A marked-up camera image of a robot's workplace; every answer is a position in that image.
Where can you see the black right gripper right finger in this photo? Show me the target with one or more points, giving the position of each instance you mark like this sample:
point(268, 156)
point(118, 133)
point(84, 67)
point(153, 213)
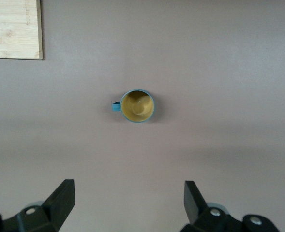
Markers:
point(193, 203)

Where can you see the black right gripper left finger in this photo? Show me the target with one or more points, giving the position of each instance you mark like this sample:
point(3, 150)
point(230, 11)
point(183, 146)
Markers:
point(60, 200)

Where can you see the bamboo cutting board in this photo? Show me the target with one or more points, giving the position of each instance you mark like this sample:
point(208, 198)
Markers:
point(11, 29)

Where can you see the teal mug yellow inside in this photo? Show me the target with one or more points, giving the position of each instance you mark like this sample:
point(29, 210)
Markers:
point(137, 106)

